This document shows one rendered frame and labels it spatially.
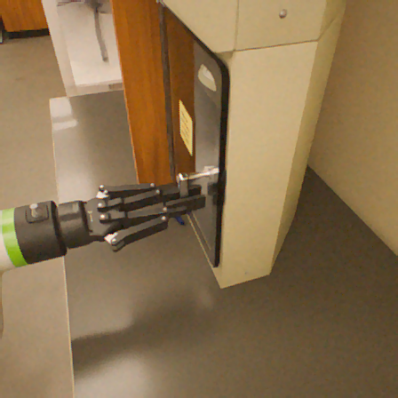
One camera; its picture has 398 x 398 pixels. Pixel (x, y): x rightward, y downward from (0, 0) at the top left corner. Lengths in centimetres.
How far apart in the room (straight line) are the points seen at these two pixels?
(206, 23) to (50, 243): 37
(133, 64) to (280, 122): 40
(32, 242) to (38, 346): 134
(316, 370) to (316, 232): 33
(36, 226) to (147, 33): 45
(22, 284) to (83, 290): 135
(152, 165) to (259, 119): 49
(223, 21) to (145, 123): 49
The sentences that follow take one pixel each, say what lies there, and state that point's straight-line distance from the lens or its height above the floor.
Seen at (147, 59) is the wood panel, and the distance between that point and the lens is 83.
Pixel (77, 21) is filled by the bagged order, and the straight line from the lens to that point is 185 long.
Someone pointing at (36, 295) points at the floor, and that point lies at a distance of 206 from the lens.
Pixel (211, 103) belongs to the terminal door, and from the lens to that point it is 53.
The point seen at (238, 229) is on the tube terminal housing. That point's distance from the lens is 64.
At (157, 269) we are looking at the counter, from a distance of 79.
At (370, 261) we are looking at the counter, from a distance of 88.
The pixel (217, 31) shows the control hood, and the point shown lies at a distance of 45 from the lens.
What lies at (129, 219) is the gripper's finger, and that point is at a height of 115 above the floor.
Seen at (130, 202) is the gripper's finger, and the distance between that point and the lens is 62.
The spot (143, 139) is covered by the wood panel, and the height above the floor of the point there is 109.
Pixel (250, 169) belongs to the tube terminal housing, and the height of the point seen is 123.
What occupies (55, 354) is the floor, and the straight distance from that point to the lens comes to 185.
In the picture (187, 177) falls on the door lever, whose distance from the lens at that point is 58.
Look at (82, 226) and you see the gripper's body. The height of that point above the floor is 117.
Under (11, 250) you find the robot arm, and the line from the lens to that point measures 60.
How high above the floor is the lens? 156
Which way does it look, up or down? 42 degrees down
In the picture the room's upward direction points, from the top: straight up
